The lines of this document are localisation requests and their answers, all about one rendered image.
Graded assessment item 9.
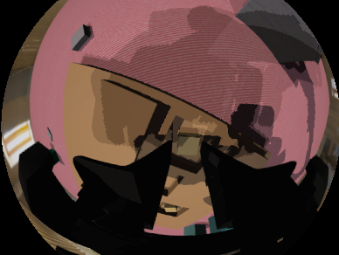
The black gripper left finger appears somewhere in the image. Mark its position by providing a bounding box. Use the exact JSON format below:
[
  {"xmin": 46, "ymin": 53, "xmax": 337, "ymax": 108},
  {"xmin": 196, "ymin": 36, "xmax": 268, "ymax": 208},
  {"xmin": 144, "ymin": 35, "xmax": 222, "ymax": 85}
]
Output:
[{"xmin": 73, "ymin": 141, "xmax": 172, "ymax": 230}]

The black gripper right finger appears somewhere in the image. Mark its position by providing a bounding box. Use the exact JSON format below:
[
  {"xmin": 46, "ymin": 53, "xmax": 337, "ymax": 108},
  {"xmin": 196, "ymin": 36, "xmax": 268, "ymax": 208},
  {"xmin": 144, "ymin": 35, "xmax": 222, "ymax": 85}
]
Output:
[{"xmin": 200, "ymin": 142, "xmax": 297, "ymax": 230}]

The small tan block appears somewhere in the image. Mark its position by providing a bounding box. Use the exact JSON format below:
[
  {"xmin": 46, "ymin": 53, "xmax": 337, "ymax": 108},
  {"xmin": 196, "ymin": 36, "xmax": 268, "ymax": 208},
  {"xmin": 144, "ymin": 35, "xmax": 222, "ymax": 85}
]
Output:
[
  {"xmin": 176, "ymin": 132, "xmax": 201, "ymax": 155},
  {"xmin": 163, "ymin": 203, "xmax": 177, "ymax": 212}
]

